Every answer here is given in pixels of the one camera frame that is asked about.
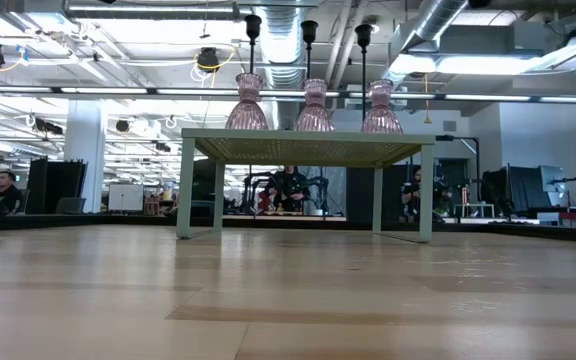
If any green perforated metal shelf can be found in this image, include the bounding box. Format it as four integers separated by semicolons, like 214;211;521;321
176;127;437;244

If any ribbed silver ceiling duct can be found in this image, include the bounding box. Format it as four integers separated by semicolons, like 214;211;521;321
255;4;310;92

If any white square pillar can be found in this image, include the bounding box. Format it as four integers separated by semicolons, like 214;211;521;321
63;99;107;214

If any grey computer monitor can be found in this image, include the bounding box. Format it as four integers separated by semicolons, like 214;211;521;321
539;164;568;194

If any smooth silver ceiling duct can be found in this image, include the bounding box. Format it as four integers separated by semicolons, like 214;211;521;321
372;0;472;94

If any person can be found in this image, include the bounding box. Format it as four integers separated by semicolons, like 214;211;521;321
0;170;25;216
264;165;312;214
401;168;450;222

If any dark fabric panel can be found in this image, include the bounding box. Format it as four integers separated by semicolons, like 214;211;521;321
482;165;544;217

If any small white table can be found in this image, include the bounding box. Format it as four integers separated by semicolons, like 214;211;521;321
460;201;497;219

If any long overhead light bar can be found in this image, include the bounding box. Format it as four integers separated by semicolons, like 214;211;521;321
0;84;576;105

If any white cabinet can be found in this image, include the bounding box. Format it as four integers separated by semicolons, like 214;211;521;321
107;183;146;213

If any black room partition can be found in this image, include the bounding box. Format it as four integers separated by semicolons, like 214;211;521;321
26;158;89;216

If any black pole stand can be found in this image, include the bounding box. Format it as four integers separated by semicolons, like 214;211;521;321
436;133;483;206

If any pink ribbed glass candle holder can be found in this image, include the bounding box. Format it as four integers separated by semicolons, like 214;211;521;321
224;72;271;132
360;78;405;135
293;77;337;133

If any black metal candlestick holder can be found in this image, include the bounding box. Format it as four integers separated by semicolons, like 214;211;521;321
300;19;320;81
244;14;264;76
354;23;374;123

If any black aluminium table frame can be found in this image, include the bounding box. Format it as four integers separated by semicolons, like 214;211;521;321
0;211;576;246

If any grey chair back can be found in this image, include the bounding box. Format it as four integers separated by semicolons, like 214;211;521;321
55;196;88;216

